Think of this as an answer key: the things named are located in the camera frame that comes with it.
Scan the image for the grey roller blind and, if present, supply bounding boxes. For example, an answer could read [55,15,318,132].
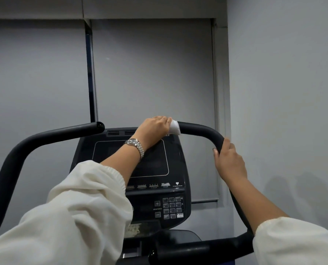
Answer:
[90,19,219,204]
[0,19,92,238]

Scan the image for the black curved handlebar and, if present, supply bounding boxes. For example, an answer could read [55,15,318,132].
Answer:
[149,121,255,265]
[0,122,105,243]

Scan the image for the person's right hand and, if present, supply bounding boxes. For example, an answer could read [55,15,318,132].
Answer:
[213,137,248,186]

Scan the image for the black exercise machine console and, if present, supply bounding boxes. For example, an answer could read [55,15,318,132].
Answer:
[69,128,192,265]

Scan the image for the silver metal wristwatch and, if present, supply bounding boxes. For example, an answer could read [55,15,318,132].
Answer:
[124,138,145,161]

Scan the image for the person's left forearm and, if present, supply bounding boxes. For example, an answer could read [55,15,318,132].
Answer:
[0,146,142,265]

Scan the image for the white wiping cloth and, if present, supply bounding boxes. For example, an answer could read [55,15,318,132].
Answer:
[169,120,182,136]

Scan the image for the person's left hand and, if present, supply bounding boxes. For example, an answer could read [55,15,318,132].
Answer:
[133,116,173,151]

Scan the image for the dark window frame strip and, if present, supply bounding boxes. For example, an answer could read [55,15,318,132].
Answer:
[85,19,99,122]

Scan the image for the person's right forearm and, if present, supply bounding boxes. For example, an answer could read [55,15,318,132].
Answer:
[226,177,328,265]

